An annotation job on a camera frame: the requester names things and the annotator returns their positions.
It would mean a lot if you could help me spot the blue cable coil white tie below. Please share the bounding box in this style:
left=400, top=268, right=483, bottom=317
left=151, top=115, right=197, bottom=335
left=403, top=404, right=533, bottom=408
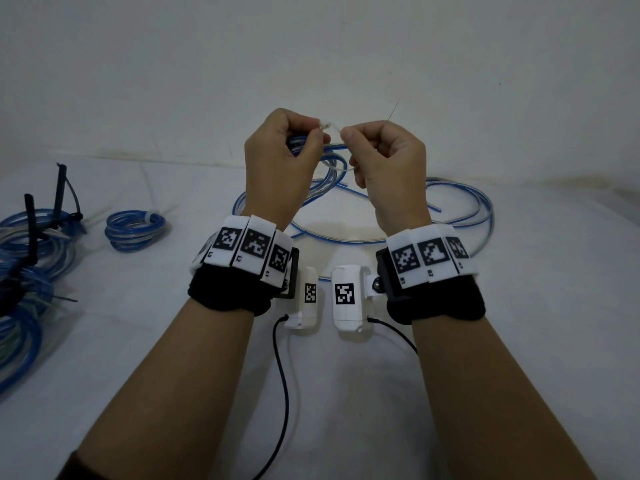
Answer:
left=104, top=209, right=169, bottom=253

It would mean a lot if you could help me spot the black camera cable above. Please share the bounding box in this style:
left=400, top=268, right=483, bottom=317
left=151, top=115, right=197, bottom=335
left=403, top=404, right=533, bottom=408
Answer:
left=251, top=316, right=292, bottom=480
left=367, top=317, right=419, bottom=356

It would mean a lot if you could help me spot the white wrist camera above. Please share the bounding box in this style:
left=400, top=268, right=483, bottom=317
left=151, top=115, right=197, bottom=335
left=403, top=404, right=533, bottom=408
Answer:
left=331, top=264, right=372, bottom=336
left=283, top=266, right=321, bottom=336

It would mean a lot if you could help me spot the person's right forearm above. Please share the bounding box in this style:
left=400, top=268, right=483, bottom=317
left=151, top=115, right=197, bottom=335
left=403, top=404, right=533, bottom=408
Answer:
left=411, top=315, right=599, bottom=480

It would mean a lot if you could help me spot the black zip tie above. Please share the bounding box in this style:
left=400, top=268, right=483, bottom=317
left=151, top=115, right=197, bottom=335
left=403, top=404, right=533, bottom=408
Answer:
left=54, top=163, right=85, bottom=231
left=22, top=193, right=40, bottom=265

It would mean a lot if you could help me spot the person's left forearm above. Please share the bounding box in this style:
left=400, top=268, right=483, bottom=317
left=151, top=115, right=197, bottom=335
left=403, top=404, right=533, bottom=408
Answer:
left=74, top=295, right=257, bottom=480

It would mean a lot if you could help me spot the blue cable coil black tie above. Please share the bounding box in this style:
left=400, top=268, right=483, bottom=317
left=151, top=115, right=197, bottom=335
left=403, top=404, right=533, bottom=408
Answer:
left=0, top=262, right=57, bottom=323
left=0, top=209, right=85, bottom=275
left=0, top=305, right=46, bottom=395

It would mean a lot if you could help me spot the long blue transparent cable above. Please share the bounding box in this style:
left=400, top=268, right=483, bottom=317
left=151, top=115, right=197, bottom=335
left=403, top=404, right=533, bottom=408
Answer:
left=234, top=134, right=496, bottom=261

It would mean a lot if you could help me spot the white marker tile wristband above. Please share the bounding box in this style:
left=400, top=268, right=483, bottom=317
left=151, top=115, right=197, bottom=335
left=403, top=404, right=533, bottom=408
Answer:
left=385, top=224, right=480, bottom=289
left=189, top=215, right=296, bottom=283

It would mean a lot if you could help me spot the person's right hand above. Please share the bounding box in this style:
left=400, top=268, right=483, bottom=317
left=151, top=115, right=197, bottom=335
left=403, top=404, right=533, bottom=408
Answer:
left=341, top=120, right=432, bottom=235

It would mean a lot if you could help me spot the black wrist strap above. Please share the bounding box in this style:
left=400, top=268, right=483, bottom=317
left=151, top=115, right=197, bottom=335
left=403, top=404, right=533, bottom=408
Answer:
left=375, top=247, right=487, bottom=326
left=187, top=247, right=301, bottom=317

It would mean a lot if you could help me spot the person's left hand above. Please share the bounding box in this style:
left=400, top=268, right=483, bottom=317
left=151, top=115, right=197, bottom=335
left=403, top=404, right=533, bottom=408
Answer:
left=244, top=108, right=332, bottom=231

